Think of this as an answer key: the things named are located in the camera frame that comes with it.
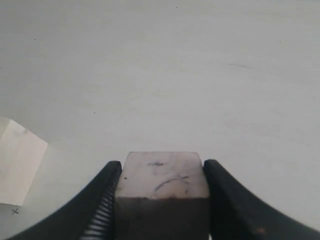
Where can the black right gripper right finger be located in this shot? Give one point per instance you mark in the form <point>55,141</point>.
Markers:
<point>238,214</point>

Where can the large wooden cube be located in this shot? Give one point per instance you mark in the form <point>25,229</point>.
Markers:
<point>21,154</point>

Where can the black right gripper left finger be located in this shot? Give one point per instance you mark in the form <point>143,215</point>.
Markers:
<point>87,216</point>

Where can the small wooden cube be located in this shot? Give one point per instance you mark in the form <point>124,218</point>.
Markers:
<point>162,195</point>

